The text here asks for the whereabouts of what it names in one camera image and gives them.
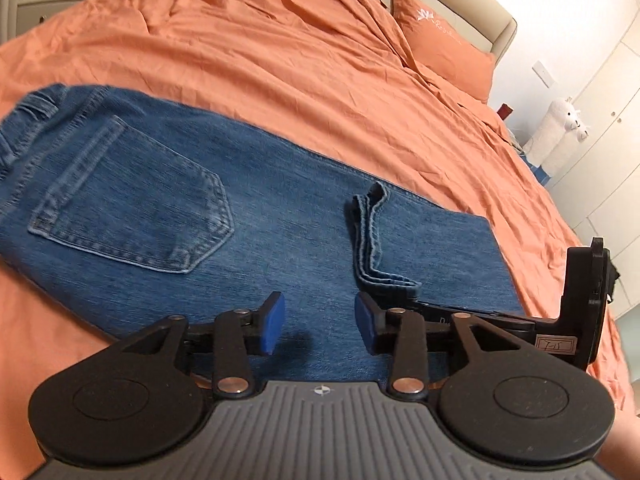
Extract blue denim jeans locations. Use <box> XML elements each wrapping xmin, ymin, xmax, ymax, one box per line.
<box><xmin>1</xmin><ymin>84</ymin><xmax>521</xmax><ymax>382</ymax></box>

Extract white wardrobe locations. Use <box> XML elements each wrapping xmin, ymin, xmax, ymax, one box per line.
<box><xmin>547</xmin><ymin>20</ymin><xmax>639</xmax><ymax>318</ymax></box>

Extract white plush alpaca toy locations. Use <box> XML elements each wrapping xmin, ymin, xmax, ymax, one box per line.
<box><xmin>523</xmin><ymin>100</ymin><xmax>589</xmax><ymax>185</ymax></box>

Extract small red box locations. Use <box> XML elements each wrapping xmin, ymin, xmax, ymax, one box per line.
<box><xmin>497</xmin><ymin>103</ymin><xmax>513</xmax><ymax>122</ymax></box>

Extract orange bed duvet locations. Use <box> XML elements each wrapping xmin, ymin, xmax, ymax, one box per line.
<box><xmin>0</xmin><ymin>0</ymin><xmax>637</xmax><ymax>480</ymax></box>

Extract orange pillow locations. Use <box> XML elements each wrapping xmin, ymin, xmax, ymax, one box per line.
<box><xmin>392</xmin><ymin>0</ymin><xmax>496</xmax><ymax>104</ymax></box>

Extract white wall switch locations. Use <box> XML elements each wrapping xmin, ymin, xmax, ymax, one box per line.
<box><xmin>532</xmin><ymin>61</ymin><xmax>554</xmax><ymax>88</ymax></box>

